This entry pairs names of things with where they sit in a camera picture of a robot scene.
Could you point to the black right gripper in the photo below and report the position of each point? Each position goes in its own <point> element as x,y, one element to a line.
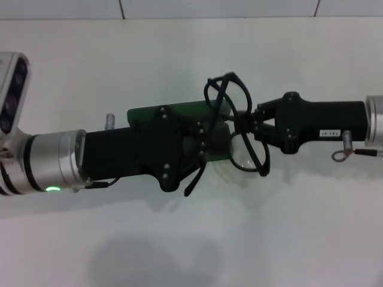
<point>323,118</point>

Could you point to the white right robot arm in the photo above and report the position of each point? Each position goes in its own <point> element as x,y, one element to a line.
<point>375,119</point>

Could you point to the black glasses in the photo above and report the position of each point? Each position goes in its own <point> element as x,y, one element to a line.
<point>265,163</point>

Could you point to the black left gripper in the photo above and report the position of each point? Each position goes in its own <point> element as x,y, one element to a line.
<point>125,152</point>

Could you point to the green glasses case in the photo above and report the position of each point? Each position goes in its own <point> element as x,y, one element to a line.
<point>140,113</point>

